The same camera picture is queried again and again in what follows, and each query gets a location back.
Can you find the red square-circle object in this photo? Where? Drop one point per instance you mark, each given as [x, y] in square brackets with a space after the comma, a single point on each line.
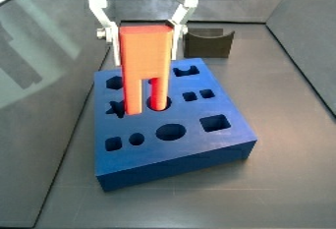
[146, 59]

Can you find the black curved regrasp stand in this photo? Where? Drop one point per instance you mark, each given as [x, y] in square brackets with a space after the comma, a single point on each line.
[207, 43]

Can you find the blue foam shape fixture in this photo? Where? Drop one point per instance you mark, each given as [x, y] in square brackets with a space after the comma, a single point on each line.
[197, 133]

